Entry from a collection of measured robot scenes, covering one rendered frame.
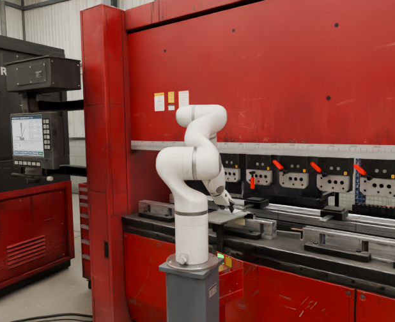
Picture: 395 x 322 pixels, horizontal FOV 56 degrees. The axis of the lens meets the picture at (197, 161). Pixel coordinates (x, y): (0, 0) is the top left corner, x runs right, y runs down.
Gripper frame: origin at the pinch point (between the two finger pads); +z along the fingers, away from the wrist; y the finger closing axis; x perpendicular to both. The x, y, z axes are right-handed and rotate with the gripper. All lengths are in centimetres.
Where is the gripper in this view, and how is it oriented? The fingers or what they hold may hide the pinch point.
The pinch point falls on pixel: (227, 208)
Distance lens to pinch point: 215.7
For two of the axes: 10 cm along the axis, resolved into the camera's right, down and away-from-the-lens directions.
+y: -7.8, -0.5, 6.2
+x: -4.6, 7.1, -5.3
